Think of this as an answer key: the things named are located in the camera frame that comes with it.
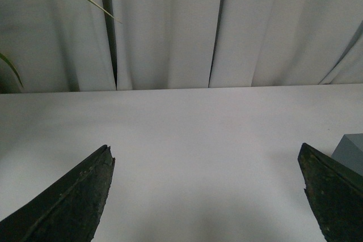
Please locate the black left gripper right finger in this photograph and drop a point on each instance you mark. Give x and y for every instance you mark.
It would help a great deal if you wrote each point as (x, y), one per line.
(334, 193)

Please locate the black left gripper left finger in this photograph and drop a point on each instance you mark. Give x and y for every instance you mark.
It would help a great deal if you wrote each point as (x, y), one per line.
(70, 209)

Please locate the gray base block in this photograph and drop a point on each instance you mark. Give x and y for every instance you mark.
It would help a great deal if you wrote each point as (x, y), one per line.
(349, 152)

